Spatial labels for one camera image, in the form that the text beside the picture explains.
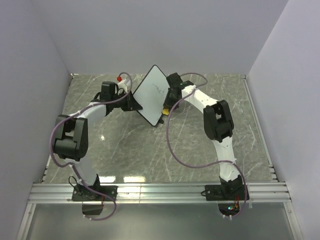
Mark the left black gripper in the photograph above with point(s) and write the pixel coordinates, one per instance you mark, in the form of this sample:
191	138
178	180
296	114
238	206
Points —
132	104

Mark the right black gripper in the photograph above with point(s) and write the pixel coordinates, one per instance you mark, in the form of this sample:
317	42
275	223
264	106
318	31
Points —
166	103

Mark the yellow bone-shaped eraser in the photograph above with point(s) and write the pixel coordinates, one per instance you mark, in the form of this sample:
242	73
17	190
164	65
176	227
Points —
166	111

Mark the small white whiteboard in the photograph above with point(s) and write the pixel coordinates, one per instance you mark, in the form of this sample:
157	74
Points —
151	94

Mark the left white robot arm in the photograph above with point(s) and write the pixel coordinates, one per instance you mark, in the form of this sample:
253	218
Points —
69	140

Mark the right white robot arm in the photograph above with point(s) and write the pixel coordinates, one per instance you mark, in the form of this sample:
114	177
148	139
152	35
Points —
218	126

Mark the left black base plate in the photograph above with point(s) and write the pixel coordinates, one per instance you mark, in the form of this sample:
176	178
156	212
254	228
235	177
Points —
82	194

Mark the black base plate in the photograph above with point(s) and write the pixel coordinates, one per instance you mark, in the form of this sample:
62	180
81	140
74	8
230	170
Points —
82	194
223	193

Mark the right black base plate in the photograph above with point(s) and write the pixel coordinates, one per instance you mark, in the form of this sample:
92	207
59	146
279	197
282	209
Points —
223	193

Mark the aluminium mounting rail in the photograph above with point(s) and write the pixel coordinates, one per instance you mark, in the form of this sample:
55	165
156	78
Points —
158	193

